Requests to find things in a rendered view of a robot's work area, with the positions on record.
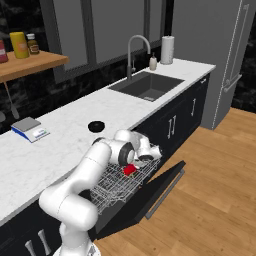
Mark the black bowl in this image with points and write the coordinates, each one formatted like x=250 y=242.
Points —
x=96 y=126

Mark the yellow jar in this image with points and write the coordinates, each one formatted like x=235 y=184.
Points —
x=19 y=45

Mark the hanging grey utensil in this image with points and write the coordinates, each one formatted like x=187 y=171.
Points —
x=12 y=105

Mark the grey window frame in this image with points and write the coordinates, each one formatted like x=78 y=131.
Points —
x=88 y=33

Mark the dark grey sink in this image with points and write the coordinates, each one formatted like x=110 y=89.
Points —
x=146 y=86

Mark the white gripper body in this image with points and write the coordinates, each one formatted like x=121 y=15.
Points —
x=140 y=163

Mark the white blue kitchen scale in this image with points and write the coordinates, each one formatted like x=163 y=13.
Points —
x=30 y=129

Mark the black cupboard door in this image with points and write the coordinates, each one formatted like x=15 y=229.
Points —
x=194 y=106
x=156 y=130
x=180 y=116

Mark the grey fridge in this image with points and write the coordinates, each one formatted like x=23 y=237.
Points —
x=206 y=60

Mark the red jar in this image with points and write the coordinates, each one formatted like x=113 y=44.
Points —
x=2 y=52

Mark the wooden shelf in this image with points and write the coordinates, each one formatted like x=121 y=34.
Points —
x=30 y=65

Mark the brown bottle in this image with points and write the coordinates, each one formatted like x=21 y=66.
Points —
x=33 y=45

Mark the red cup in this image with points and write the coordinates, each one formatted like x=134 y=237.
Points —
x=129 y=170

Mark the grey curved tap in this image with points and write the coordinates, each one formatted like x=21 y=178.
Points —
x=134 y=43

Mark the black dishwasher door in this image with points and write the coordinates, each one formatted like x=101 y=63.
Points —
x=143 y=196

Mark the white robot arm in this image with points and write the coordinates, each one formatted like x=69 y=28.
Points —
x=86 y=173

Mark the beige soap dispenser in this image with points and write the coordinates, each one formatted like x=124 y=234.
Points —
x=153 y=62

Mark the white paper towel roll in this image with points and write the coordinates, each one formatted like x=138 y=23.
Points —
x=167 y=50

